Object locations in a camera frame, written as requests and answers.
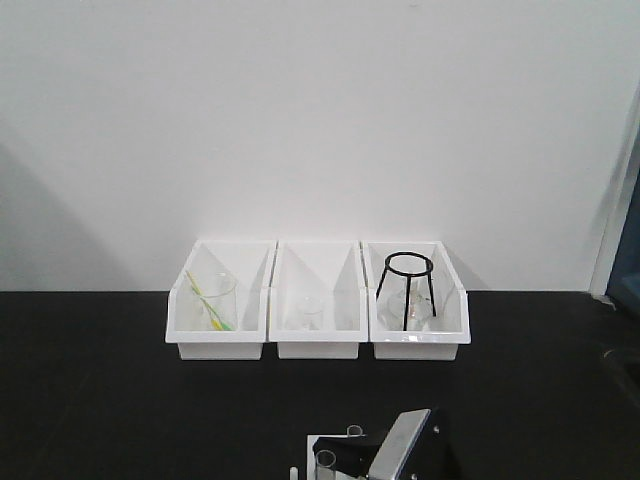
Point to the black wire tripod stand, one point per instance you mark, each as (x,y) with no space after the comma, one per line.
(406,271)

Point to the clear beaker in middle bin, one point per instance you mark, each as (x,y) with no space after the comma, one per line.
(308,314)

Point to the clear glass test tube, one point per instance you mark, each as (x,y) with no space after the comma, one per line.
(325,465)
(354,430)

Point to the white right storage bin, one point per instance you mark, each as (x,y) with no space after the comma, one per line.
(442,336)

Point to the white left storage bin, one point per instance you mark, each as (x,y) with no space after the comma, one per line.
(218,306)

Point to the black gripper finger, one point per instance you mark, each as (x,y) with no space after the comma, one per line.
(356,456)

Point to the white middle storage bin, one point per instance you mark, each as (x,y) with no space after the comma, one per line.
(333,272)

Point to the blue pegboard drying rack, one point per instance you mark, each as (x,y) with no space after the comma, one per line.
(623,284)

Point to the white test tube rack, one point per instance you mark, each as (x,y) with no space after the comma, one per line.
(307,471)

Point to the clear flask in right bin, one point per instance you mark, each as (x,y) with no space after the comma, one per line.
(401,315)

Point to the clear glass test tube front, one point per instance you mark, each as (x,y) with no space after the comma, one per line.
(325,465)

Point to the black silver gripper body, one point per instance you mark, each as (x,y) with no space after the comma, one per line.
(417,446)

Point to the white storage bin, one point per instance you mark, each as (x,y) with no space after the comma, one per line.
(442,336)
(333,272)
(218,306)

